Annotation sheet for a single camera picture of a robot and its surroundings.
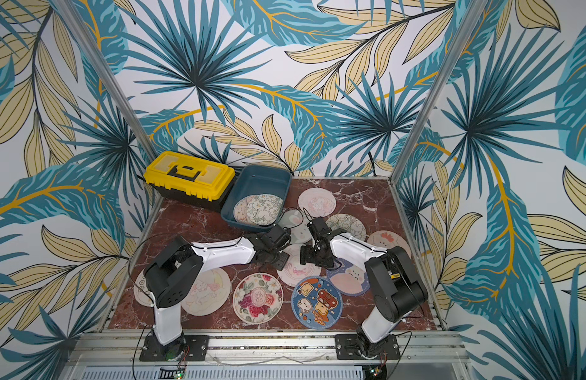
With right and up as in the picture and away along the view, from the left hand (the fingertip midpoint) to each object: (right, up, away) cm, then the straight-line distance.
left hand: (279, 261), depth 92 cm
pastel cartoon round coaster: (-18, +19, +14) cm, 30 cm away
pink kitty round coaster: (+17, +23, +18) cm, 34 cm away
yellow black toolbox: (-36, +32, +3) cm, 48 cm away
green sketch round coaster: (+30, +13, +12) cm, 35 cm away
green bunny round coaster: (+6, +15, +12) cm, 20 cm away
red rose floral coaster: (-7, -11, -8) cm, 16 cm away
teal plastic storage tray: (-15, +33, +25) cm, 44 cm away
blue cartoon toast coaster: (+14, -12, -9) cm, 21 cm away
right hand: (+12, 0, 0) cm, 12 cm away
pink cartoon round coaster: (+5, -3, -2) cm, 7 cm away
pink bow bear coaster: (+45, +7, +8) cm, 46 cm away
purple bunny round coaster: (+26, -6, -3) cm, 27 cm away
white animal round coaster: (-27, +4, -41) cm, 49 cm away
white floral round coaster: (-8, +20, +15) cm, 26 cm away
